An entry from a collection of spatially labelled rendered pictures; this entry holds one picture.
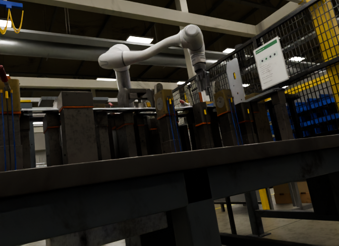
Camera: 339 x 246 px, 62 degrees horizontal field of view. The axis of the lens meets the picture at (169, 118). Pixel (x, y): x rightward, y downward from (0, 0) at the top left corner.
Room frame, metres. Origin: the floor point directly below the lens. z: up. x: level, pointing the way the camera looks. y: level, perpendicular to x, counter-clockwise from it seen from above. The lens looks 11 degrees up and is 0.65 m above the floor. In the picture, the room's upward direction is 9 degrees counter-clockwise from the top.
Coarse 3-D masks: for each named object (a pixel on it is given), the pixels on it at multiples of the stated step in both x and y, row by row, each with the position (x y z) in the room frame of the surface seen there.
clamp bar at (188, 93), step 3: (189, 84) 1.77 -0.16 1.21; (186, 87) 1.79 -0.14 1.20; (189, 87) 1.78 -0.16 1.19; (186, 90) 1.79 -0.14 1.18; (189, 90) 1.81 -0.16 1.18; (186, 93) 1.80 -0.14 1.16; (189, 93) 1.80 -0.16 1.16; (189, 96) 1.78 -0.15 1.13; (192, 96) 1.80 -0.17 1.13; (189, 99) 1.78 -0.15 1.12; (192, 99) 1.80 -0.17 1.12; (189, 102) 1.78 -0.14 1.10; (192, 102) 1.80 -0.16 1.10
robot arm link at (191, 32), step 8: (192, 24) 1.44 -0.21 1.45; (184, 32) 1.45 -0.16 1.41; (192, 32) 1.43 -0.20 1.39; (200, 32) 1.47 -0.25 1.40; (168, 40) 1.53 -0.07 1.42; (176, 40) 1.52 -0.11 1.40; (184, 40) 1.49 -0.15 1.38; (192, 40) 1.46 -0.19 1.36; (200, 40) 1.50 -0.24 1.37; (152, 48) 1.62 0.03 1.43; (160, 48) 1.59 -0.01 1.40; (192, 48) 1.56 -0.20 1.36; (128, 56) 1.70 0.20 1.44; (136, 56) 1.70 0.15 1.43; (144, 56) 1.69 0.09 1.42; (152, 56) 1.68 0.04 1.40; (128, 64) 1.74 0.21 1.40
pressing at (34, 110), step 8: (24, 112) 1.12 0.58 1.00; (32, 112) 1.13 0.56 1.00; (40, 112) 1.15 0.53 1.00; (48, 112) 1.17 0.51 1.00; (56, 112) 1.19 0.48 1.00; (112, 112) 1.33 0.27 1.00; (136, 112) 1.42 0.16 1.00; (184, 112) 1.61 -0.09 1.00; (32, 120) 1.24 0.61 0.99; (40, 120) 1.26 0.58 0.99
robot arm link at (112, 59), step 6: (114, 48) 1.77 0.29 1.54; (102, 54) 1.75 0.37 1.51; (108, 54) 1.72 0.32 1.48; (114, 54) 1.71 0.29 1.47; (120, 54) 1.70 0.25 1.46; (102, 60) 1.73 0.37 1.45; (108, 60) 1.72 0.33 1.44; (114, 60) 1.71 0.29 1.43; (120, 60) 1.71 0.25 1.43; (102, 66) 1.76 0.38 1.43; (108, 66) 1.75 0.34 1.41; (114, 66) 1.74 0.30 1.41; (120, 66) 1.75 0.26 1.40
